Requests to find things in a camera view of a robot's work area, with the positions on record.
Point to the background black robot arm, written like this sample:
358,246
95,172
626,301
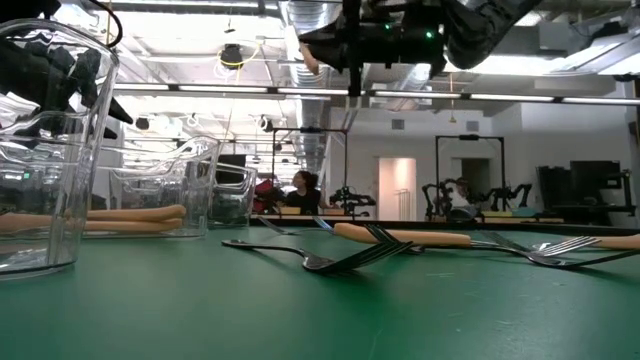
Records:
350,196
435,197
510,195

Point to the grey wall vent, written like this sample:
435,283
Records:
397,124
472,125

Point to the background wooden table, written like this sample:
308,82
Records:
540,220

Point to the red bag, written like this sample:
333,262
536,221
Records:
264,192

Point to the person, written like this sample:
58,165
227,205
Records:
460,197
305,197

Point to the black table frame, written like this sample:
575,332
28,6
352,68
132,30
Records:
575,229

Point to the green table mat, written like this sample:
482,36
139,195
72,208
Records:
150,310

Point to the black metal fork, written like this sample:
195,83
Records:
280,248
550,262
395,239

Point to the lit doorway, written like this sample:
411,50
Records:
397,185

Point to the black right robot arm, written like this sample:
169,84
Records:
490,25

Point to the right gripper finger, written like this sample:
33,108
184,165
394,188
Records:
335,56
330,33

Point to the black ceiling device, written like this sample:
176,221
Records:
231,55

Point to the ceiling light rail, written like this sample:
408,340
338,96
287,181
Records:
225,89

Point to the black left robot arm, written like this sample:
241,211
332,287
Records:
25,7

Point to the clear plastic bin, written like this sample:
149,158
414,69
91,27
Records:
40,175
160,175
235,200

